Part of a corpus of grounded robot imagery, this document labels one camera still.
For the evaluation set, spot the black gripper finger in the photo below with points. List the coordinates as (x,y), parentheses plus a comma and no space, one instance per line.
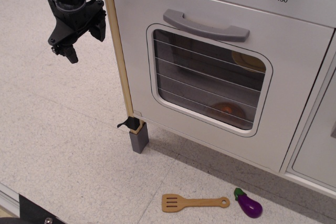
(71,55)
(98,31)

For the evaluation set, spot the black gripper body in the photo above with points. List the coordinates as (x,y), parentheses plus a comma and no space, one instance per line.
(72,24)

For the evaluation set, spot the white toy oven door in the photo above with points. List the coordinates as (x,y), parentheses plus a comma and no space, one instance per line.
(218,77)

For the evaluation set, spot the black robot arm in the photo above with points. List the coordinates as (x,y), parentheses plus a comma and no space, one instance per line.
(73,19)

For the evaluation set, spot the black clip on leg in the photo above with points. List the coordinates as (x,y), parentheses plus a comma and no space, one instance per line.
(131,123)

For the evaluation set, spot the grey cabinet foot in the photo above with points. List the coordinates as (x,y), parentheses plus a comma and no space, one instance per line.
(140,141)

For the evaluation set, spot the white toy kitchen cabinet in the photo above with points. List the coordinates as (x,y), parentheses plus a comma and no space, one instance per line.
(223,51)

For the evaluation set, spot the yellow toy plate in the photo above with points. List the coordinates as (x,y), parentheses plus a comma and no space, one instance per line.
(248,62)

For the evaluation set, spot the orange pot lid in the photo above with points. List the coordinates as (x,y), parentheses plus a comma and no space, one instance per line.
(228,113)

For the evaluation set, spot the wooden slotted spatula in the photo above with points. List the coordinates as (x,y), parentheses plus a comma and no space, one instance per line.
(175,203)

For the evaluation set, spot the purple toy eggplant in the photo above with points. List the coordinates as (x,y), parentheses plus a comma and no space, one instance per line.
(250,207)

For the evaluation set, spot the white right cabinet door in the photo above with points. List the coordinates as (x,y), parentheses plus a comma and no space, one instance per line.
(313,160)

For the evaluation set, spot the grey oven door handle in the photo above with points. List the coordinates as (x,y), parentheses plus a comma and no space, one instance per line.
(230,34)

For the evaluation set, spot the aluminium rail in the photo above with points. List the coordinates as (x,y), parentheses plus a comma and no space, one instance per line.
(10,201)

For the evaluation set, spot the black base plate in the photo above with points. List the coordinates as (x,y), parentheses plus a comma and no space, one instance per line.
(31,213)

